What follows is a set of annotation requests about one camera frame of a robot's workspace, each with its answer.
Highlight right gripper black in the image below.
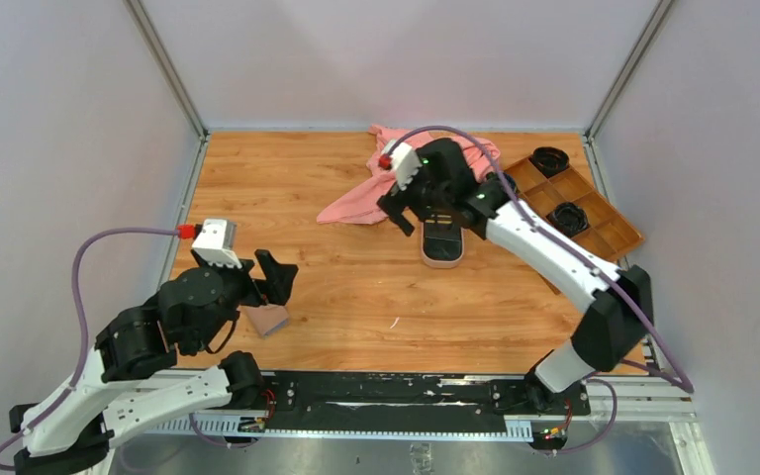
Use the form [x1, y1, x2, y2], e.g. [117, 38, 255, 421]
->
[376, 155, 451, 238]

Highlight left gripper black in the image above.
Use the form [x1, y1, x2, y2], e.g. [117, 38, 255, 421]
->
[194, 246, 299, 351]

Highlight pink card holder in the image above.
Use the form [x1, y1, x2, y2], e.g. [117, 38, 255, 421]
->
[241, 305, 290, 338]

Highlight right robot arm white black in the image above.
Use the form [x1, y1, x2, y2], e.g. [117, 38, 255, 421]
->
[377, 138, 650, 414]

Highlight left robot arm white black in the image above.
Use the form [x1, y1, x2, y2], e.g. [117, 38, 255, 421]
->
[10, 249, 299, 474]

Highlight pink oval card tray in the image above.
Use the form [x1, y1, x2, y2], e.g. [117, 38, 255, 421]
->
[421, 219, 464, 269]

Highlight pink cloth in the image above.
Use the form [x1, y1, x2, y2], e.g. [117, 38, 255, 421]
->
[316, 125, 501, 225]

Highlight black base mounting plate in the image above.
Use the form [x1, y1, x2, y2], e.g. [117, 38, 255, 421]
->
[263, 371, 591, 433]

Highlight black coiled item near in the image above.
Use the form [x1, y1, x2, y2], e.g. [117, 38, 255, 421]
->
[546, 202, 590, 238]

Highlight brown divided wooden tray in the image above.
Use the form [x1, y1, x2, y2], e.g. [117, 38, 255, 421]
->
[505, 154, 644, 262]

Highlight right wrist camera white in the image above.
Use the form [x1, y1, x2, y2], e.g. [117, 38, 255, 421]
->
[388, 142, 422, 191]

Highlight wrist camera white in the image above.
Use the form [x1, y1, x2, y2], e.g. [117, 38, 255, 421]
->
[388, 142, 422, 191]
[191, 218, 242, 269]

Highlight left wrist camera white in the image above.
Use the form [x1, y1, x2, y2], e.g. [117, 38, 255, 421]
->
[191, 218, 242, 269]

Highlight aluminium rail frame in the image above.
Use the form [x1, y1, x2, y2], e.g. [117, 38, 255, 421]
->
[81, 366, 715, 475]

